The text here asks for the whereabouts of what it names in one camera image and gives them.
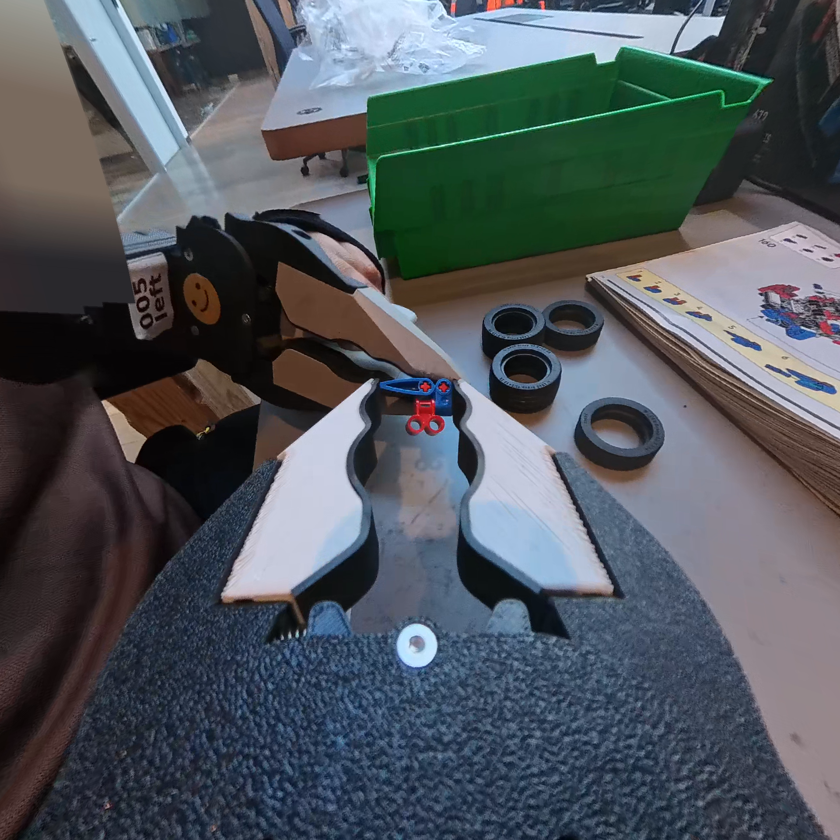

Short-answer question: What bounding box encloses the clear plastic sheet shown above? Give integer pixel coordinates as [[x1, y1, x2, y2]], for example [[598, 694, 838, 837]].
[[305, 0, 488, 91]]

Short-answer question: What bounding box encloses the beige wooden table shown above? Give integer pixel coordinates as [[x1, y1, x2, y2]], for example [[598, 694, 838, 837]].
[[384, 190, 840, 307]]

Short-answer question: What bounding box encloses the open instruction book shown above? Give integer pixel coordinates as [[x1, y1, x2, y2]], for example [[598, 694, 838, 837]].
[[585, 222, 840, 514]]

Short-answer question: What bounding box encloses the small red connector brick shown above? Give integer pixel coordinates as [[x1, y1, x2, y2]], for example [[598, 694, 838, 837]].
[[404, 396, 446, 438]]

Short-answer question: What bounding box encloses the grey desk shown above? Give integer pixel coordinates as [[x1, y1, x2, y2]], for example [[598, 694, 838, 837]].
[[252, 190, 840, 834]]

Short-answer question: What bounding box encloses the blue pointed brick assembly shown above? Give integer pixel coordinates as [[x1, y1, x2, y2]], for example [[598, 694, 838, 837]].
[[378, 377, 455, 418]]

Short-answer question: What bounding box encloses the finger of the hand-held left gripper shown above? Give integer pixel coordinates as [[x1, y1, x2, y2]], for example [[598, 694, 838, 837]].
[[272, 346, 383, 411], [276, 262, 462, 386]]

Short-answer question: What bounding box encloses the green plastic bin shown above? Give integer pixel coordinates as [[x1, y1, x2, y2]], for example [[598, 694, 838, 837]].
[[365, 46, 774, 281]]

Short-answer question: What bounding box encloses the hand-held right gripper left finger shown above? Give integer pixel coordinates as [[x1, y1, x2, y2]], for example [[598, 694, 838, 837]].
[[221, 379, 382, 605]]

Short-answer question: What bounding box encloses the printed toy car box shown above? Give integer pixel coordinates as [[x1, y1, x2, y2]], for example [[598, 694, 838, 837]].
[[694, 0, 840, 206]]

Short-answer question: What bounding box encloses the person's left hand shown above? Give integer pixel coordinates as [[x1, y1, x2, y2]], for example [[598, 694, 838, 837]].
[[328, 239, 388, 291]]

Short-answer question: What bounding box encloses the wooden furniture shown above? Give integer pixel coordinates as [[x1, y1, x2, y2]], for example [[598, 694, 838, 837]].
[[105, 360, 261, 462]]

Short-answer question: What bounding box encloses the white table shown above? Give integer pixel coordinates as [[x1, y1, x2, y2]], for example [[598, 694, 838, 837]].
[[260, 7, 729, 162]]

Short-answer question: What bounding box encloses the narrow black rubber tyre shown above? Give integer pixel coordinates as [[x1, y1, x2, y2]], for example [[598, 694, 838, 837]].
[[574, 397, 665, 472], [543, 300, 605, 353]]

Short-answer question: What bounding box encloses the wide black rubber tyre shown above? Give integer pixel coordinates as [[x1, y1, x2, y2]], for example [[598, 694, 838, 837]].
[[489, 344, 563, 414], [482, 304, 547, 361]]

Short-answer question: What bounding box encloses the person's brown shirt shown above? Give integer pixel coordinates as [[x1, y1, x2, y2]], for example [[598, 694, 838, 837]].
[[0, 377, 206, 834]]

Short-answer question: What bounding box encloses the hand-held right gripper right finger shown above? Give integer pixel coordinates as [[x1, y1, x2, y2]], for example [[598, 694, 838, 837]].
[[453, 379, 614, 598]]

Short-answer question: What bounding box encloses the person's left forearm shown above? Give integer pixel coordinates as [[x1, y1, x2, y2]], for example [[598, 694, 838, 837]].
[[0, 308, 198, 401]]

